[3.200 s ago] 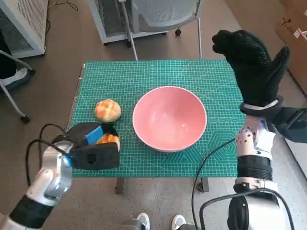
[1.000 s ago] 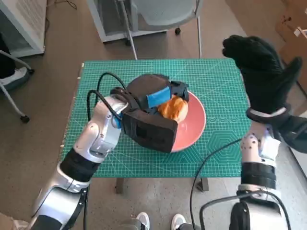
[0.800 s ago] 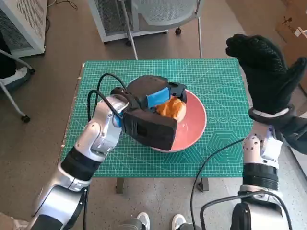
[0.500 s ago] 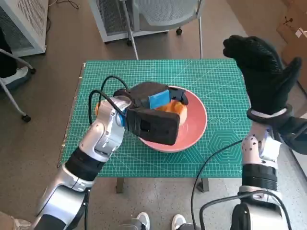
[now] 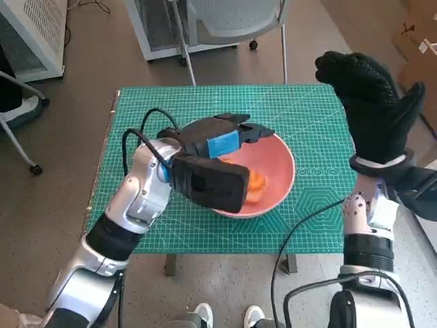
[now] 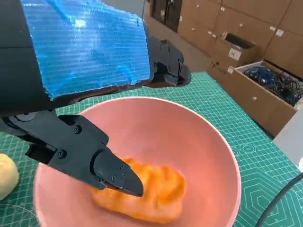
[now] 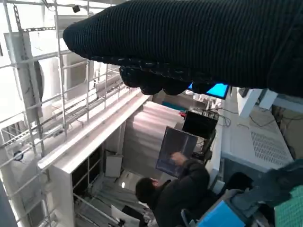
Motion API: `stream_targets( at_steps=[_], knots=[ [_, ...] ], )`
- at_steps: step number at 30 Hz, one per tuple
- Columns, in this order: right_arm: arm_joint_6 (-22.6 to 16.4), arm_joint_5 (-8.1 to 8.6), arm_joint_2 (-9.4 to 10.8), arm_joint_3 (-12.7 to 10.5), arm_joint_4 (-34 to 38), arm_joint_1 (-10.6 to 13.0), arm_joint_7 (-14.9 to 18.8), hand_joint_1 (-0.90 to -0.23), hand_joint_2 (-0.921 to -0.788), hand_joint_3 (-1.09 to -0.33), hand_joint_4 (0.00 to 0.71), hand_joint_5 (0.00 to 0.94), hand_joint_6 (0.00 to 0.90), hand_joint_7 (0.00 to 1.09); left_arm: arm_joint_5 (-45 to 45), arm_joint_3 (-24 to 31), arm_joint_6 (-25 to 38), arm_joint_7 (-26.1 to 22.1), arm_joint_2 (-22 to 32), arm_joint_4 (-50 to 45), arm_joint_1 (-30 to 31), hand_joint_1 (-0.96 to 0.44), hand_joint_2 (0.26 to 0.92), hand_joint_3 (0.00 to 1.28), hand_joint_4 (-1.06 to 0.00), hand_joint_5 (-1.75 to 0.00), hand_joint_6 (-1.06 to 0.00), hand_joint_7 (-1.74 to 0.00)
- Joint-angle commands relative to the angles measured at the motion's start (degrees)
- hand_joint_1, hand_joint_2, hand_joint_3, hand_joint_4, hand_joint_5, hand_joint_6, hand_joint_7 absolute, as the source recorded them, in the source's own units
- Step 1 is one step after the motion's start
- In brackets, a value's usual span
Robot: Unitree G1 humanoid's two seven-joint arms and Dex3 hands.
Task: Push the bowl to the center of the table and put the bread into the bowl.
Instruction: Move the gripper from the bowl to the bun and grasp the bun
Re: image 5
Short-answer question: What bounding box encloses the black left hand blue tape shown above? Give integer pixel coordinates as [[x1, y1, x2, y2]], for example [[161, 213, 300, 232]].
[[176, 112, 276, 161]]

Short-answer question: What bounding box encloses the black knitted glove right hand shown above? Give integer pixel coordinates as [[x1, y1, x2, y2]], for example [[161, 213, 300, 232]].
[[313, 50, 427, 165]]

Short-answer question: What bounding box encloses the orange toy bread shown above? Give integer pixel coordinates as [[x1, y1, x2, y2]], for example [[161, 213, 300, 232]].
[[220, 156, 270, 206]]

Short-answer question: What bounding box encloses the pink plastic bowl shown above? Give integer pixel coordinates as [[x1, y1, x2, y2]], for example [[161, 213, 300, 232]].
[[178, 118, 296, 220]]

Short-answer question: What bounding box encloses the green cutting mat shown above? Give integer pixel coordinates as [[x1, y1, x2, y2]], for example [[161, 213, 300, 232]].
[[82, 85, 360, 256]]

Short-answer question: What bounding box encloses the brown cardboard box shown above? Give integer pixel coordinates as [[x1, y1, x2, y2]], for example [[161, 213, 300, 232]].
[[391, 19, 437, 138]]

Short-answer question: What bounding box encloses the grey mesh chair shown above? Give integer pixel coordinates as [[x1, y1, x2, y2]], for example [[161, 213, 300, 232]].
[[166, 0, 290, 87]]

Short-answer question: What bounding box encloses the white cabinet with casters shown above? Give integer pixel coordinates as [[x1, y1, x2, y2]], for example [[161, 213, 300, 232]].
[[124, 0, 261, 68]]

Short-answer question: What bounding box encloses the small wooden table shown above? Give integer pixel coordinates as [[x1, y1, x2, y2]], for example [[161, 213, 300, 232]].
[[81, 88, 299, 277]]

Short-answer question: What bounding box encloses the white perforated cabinet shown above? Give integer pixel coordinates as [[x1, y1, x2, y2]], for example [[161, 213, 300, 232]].
[[0, 0, 68, 83]]

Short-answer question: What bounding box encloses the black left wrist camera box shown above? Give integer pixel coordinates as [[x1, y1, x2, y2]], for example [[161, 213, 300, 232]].
[[169, 154, 253, 215]]

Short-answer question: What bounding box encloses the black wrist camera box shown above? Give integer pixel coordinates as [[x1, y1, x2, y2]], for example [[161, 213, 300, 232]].
[[384, 166, 437, 223], [169, 154, 253, 215]]

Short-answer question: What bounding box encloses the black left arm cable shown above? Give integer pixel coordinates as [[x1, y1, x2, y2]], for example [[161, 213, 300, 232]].
[[141, 107, 180, 138], [121, 128, 172, 176]]

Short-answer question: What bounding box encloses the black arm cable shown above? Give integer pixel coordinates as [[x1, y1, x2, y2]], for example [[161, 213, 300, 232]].
[[141, 107, 180, 138], [282, 271, 417, 328], [270, 200, 346, 328], [121, 128, 172, 176]]

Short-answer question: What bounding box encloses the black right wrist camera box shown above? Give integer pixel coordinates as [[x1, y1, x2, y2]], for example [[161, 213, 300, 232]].
[[384, 166, 437, 223]]

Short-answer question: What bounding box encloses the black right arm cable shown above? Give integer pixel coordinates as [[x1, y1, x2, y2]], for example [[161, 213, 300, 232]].
[[270, 200, 346, 328], [282, 271, 417, 328]]

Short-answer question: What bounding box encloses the white frame chair black seat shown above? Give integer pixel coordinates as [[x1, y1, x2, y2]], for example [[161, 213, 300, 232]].
[[0, 40, 51, 176]]

